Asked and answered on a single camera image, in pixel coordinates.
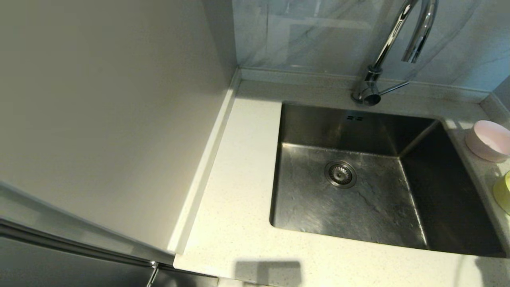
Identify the pale pink bowl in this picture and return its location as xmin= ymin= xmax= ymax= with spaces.
xmin=465 ymin=120 xmax=510 ymax=163

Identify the yellow plastic bowl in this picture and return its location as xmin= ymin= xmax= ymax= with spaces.
xmin=493 ymin=171 xmax=510 ymax=216

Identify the round metal sink strainer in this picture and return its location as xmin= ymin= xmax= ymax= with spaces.
xmin=324 ymin=160 xmax=358 ymax=189

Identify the stainless steel sink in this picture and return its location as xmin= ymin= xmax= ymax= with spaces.
xmin=270 ymin=102 xmax=508 ymax=259

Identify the beige tall cabinet side panel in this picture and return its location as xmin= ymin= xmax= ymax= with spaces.
xmin=0 ymin=0 xmax=241 ymax=256

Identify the chrome gooseneck faucet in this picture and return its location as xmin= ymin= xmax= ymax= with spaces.
xmin=351 ymin=0 xmax=439 ymax=107

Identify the chrome cabinet trim strip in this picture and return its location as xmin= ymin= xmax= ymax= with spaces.
xmin=0 ymin=217 xmax=176 ymax=268

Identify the grey tall cabinet door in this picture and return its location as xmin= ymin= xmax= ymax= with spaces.
xmin=0 ymin=234 xmax=220 ymax=287

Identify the chrome cabinet handle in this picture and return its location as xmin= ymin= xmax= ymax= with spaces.
xmin=146 ymin=261 xmax=160 ymax=287

